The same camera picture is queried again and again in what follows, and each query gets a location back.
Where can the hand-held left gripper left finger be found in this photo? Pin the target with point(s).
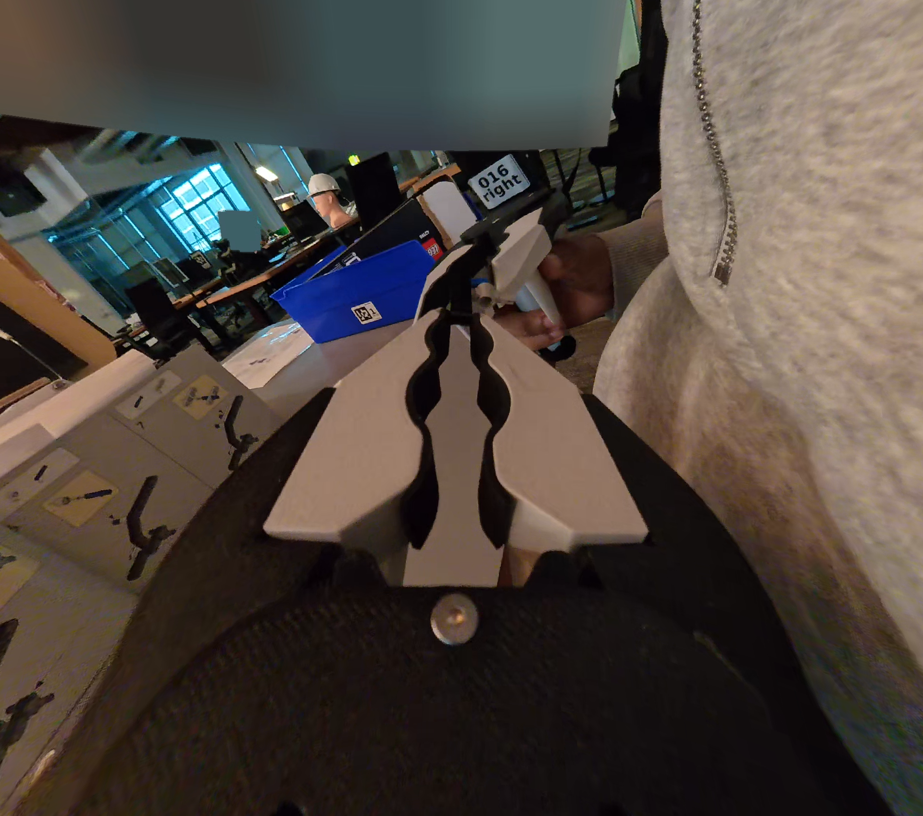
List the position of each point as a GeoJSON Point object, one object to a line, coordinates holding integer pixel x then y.
{"type": "Point", "coordinates": [346, 463]}

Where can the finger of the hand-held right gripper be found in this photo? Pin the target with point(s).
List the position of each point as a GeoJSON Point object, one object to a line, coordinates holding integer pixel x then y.
{"type": "Point", "coordinates": [523, 257]}
{"type": "Point", "coordinates": [436, 286]}

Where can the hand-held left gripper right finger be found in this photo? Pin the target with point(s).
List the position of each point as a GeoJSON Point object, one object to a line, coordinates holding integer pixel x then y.
{"type": "Point", "coordinates": [570, 470]}

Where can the lego instruction booklet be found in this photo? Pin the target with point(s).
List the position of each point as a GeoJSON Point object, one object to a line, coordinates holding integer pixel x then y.
{"type": "Point", "coordinates": [108, 470]}

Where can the person's right hand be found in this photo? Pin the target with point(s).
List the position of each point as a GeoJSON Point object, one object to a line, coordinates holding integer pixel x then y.
{"type": "Point", "coordinates": [580, 275]}

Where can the white cardboard box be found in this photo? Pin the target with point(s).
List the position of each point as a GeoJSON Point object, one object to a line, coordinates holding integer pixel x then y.
{"type": "Point", "coordinates": [447, 207]}

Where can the black cardboard box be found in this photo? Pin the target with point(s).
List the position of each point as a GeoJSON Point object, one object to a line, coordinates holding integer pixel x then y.
{"type": "Point", "coordinates": [393, 236]}

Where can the blue plastic bin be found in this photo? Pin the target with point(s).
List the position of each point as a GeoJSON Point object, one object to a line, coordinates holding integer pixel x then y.
{"type": "Point", "coordinates": [346, 297]}

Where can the black monitor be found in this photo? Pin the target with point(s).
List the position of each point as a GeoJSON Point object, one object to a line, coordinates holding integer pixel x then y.
{"type": "Point", "coordinates": [375, 189]}

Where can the white printed paper sheet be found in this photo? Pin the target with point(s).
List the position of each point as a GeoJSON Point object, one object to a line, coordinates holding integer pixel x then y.
{"type": "Point", "coordinates": [270, 354]}

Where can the mannequin head with white helmet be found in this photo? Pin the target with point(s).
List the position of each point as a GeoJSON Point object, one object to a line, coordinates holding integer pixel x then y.
{"type": "Point", "coordinates": [328, 196]}

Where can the wooden desk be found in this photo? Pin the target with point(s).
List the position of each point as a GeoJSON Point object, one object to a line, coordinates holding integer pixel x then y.
{"type": "Point", "coordinates": [274, 268]}

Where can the black office chair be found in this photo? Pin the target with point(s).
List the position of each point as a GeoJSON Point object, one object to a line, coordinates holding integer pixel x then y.
{"type": "Point", "coordinates": [642, 109]}
{"type": "Point", "coordinates": [162, 311]}

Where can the grey zip hoodie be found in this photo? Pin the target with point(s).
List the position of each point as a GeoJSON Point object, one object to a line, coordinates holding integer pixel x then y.
{"type": "Point", "coordinates": [793, 326]}

